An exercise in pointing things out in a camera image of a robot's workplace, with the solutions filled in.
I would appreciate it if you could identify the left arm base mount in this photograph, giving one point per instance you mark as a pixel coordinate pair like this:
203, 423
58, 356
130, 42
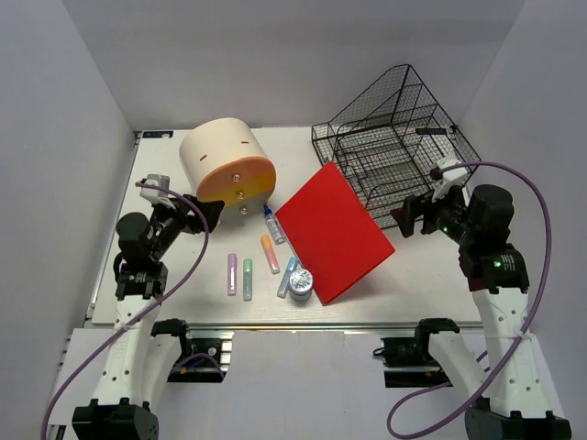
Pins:
207, 360

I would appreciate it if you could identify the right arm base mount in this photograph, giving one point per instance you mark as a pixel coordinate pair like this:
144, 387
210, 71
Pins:
404, 367

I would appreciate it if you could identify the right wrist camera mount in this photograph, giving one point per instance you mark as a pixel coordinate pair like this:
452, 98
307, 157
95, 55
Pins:
447, 178

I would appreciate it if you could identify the purple highlighter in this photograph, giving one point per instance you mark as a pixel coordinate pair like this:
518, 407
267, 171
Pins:
232, 269

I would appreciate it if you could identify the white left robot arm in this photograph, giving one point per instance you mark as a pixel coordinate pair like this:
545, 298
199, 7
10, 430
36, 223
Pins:
139, 362

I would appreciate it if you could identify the blue highlighter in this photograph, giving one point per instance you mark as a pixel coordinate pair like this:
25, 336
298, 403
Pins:
284, 284

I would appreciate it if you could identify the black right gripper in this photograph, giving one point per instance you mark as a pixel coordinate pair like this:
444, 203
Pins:
414, 205

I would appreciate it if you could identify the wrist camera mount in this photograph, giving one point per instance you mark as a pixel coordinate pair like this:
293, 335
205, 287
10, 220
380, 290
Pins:
153, 189
447, 178

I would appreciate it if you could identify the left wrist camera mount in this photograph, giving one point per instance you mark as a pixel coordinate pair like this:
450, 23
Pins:
153, 189

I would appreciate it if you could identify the aluminium table edge rail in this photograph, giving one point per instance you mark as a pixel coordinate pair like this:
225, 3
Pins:
305, 327

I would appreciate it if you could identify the orange highlighter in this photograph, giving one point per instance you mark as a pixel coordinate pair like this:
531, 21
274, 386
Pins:
269, 253

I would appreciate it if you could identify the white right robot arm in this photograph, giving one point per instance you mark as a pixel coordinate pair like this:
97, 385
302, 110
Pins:
507, 400

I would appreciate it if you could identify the red folder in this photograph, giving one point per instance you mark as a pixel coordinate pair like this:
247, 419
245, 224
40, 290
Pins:
332, 233

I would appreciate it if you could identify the black wire mesh rack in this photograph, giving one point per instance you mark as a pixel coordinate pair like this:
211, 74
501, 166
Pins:
387, 140

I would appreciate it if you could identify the round blue slime jar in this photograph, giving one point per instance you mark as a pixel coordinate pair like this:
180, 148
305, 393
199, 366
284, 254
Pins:
301, 284

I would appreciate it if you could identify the green highlighter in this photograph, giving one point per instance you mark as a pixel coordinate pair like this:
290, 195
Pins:
247, 279

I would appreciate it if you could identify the clear blue-capped spray bottle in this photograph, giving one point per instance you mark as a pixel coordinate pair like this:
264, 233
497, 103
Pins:
273, 225

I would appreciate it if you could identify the round cream drawer organizer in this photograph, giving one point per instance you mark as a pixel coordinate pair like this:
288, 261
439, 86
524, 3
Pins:
223, 161

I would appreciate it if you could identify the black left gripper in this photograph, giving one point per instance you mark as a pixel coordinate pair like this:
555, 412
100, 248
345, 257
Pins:
209, 212

